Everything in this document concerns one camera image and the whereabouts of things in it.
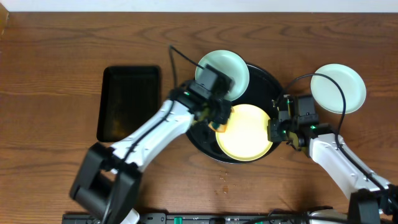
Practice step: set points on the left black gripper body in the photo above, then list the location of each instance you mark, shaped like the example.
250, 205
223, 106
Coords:
222, 112

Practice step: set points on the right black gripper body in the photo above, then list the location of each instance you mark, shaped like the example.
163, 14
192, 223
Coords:
274, 130

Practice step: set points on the green and yellow sponge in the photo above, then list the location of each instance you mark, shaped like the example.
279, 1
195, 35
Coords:
216, 127

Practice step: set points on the yellow plate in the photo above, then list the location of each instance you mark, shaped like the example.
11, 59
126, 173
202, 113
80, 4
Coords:
245, 137

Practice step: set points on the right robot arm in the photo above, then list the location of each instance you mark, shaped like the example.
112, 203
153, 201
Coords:
369, 194

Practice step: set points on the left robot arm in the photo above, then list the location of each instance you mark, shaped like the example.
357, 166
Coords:
107, 183

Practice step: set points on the round black tray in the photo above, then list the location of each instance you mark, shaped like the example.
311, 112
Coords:
262, 90

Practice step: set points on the black rectangular tray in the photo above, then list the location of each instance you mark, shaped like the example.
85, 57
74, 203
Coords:
130, 96

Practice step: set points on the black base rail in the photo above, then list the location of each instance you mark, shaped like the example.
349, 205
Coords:
162, 218

